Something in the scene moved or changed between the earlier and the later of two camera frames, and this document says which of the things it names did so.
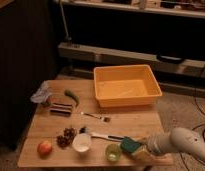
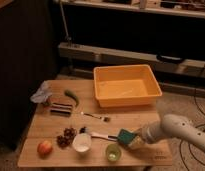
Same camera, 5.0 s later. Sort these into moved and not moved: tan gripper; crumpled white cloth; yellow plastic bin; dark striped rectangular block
Moved: tan gripper
Not moved: dark striped rectangular block; yellow plastic bin; crumpled white cloth
